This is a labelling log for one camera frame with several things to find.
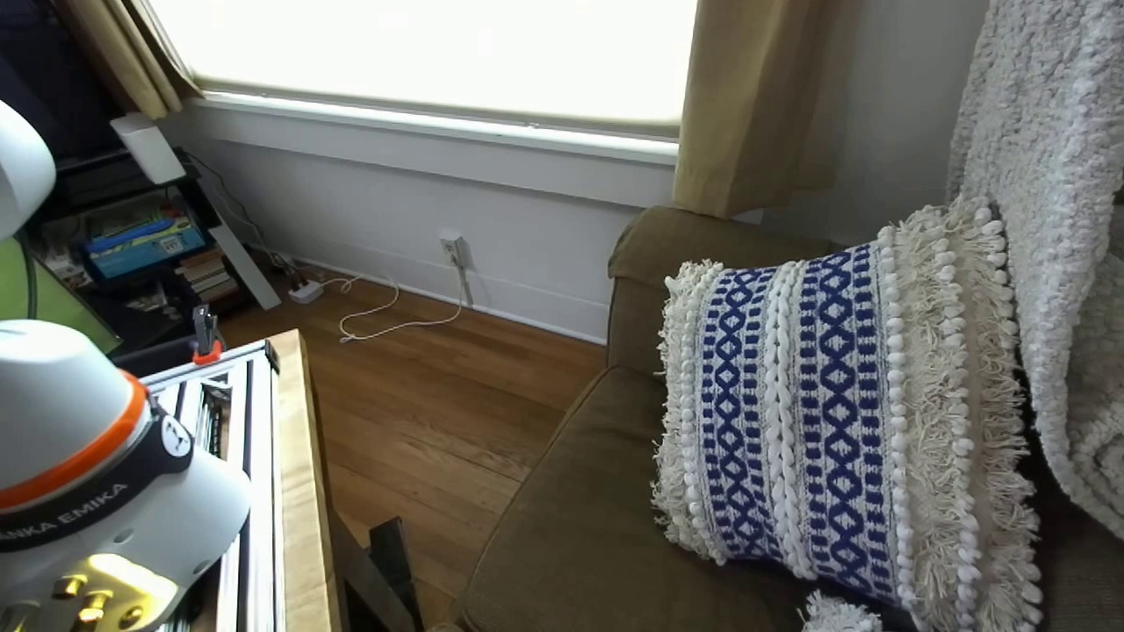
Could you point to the white throw blanket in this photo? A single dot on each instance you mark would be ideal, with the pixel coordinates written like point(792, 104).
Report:
point(1042, 133)

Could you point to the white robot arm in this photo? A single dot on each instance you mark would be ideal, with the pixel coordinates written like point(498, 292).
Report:
point(109, 508)

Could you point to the blue white fringed pillow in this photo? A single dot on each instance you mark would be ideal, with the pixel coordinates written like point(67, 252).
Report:
point(857, 422)

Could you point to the olive green fabric sofa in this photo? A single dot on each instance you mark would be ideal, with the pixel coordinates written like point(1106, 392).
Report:
point(582, 544)

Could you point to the beige window curtain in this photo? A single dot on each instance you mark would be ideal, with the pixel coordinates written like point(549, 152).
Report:
point(757, 115)

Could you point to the black table leg base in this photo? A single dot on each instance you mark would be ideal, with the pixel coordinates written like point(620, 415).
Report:
point(373, 581)

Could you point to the red black clamp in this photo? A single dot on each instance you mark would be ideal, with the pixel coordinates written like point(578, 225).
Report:
point(205, 339)

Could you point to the shelf with books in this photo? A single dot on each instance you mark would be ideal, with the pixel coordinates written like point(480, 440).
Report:
point(143, 243)

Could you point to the aluminium frame rails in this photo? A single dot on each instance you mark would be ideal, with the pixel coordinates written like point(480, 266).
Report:
point(229, 406)

